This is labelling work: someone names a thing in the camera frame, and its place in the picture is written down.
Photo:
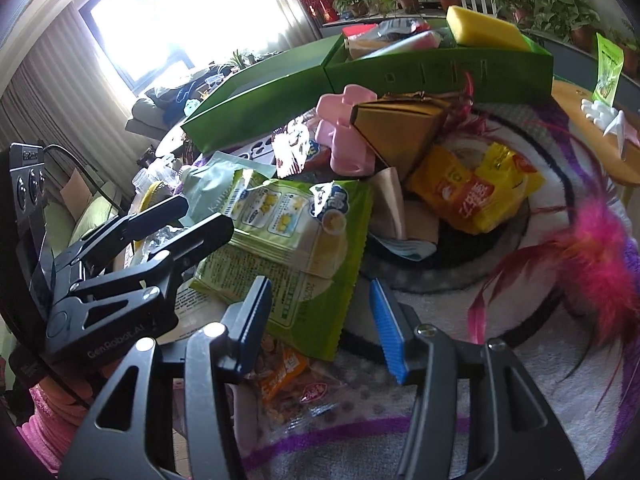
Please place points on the pink feather toy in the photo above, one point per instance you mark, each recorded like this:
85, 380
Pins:
595, 255

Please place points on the plant in glass vase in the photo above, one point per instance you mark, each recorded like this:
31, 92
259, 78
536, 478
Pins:
242, 59

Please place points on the white plastic toy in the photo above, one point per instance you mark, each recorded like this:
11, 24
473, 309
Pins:
607, 120

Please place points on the green cardboard box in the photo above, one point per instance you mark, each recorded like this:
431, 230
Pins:
440, 70

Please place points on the yellow round brush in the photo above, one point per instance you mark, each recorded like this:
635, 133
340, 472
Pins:
150, 195

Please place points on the small cartoon snack packet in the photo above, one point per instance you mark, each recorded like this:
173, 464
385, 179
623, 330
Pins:
300, 150

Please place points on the pale green sachet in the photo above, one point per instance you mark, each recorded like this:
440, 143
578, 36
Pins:
210, 185

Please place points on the yellow snack packet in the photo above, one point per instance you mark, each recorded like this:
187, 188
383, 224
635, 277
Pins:
475, 190

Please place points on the white picket fence planter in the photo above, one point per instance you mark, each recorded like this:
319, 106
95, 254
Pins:
478, 4

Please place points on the beige paper pouch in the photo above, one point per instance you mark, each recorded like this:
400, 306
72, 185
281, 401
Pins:
395, 200

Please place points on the round wooden side table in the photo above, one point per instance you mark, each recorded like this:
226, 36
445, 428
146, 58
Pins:
575, 125

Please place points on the orange snack packet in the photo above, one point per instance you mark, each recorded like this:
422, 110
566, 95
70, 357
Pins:
285, 375

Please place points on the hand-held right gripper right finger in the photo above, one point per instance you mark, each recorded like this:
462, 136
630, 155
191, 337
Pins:
389, 332

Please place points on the person's left forearm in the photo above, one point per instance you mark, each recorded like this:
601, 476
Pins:
47, 415

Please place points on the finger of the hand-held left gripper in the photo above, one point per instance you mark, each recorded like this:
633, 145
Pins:
150, 215
200, 237

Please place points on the small green standing packet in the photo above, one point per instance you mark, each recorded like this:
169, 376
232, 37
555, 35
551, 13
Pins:
609, 70

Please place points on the grey sofa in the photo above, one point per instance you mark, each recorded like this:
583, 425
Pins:
145, 115

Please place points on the bright window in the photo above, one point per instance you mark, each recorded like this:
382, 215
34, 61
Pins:
190, 15

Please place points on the green cushion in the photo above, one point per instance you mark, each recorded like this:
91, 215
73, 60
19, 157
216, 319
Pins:
85, 220

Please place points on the purple and grey fluffy mat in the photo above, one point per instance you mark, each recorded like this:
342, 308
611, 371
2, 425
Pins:
450, 410

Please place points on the red flower decoration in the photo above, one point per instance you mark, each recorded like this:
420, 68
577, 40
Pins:
322, 2

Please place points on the green snack packet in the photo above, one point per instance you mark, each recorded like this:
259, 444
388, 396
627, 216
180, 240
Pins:
300, 240

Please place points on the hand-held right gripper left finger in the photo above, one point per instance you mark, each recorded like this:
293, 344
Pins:
255, 325

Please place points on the yellow sponge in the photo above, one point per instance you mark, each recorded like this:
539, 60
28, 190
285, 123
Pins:
482, 27

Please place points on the pink plastic holder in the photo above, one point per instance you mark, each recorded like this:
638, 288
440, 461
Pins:
340, 135

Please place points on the blue face mask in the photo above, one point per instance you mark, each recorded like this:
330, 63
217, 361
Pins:
405, 249

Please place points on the golden triangular paper box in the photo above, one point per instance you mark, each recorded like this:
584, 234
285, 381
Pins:
395, 130

